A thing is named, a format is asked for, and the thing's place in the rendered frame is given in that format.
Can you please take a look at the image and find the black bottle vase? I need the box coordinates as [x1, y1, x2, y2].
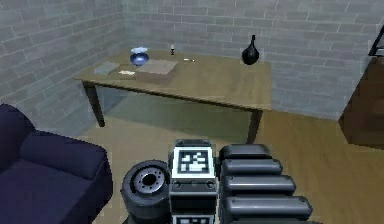
[241, 34, 261, 66]

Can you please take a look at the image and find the brown wooden table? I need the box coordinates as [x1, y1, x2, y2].
[73, 49, 273, 145]

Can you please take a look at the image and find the dark purple sofa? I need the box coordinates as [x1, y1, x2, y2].
[0, 103, 114, 224]

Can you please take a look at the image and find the blue round vase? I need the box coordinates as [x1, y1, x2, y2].
[129, 46, 150, 67]

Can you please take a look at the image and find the brown cardboard box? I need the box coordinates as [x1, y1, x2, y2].
[134, 59, 179, 86]

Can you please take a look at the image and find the black framed object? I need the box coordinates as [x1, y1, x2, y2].
[367, 23, 384, 58]

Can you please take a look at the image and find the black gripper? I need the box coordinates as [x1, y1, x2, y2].
[120, 159, 172, 224]

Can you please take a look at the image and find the dark brown wooden cupboard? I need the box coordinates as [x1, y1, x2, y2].
[338, 56, 384, 151]

